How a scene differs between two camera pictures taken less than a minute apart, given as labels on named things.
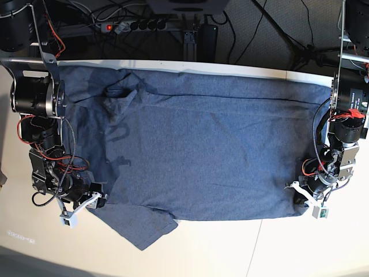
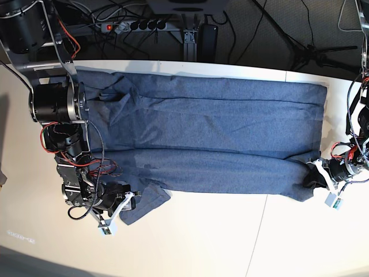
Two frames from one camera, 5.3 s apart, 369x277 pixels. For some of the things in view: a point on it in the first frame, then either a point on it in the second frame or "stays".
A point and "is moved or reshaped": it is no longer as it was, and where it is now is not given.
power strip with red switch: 120,27 stays
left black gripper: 80,186 -> 112,194
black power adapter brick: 207,42 stays
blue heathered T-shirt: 165,145 is moved or reshaped
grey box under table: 187,6 stays
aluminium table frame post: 189,47 stays
